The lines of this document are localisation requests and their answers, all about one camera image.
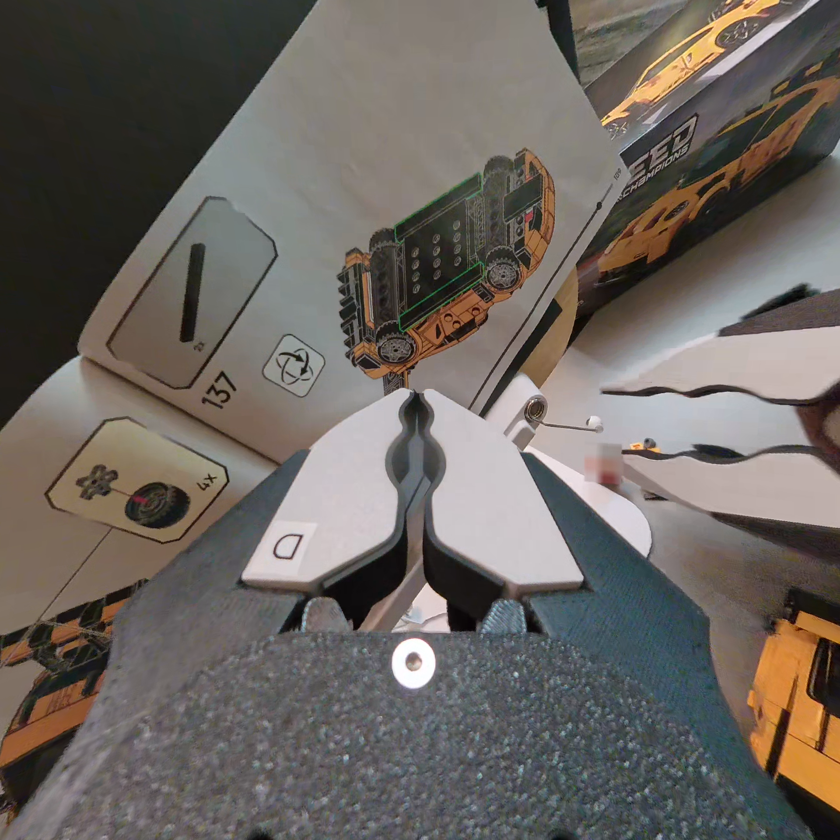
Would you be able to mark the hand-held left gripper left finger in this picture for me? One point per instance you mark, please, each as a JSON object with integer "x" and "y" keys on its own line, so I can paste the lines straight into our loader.
{"x": 328, "y": 499}

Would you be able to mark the yellow lego car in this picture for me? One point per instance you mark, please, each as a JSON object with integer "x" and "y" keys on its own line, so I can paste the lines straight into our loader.
{"x": 794, "y": 689}

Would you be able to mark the lego instruction booklet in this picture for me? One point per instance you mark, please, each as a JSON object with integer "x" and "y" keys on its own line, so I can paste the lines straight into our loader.
{"x": 394, "y": 98}

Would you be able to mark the lego set box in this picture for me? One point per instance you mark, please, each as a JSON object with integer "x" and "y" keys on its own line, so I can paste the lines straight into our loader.
{"x": 722, "y": 164}

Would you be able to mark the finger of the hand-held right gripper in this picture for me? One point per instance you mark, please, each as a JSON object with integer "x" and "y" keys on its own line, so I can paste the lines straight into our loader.
{"x": 754, "y": 482}
{"x": 754, "y": 364}

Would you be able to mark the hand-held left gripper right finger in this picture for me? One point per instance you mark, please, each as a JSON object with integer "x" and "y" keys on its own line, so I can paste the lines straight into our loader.
{"x": 499, "y": 512}

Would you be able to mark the white book stand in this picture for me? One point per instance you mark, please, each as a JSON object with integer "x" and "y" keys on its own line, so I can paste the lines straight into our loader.
{"x": 508, "y": 410}

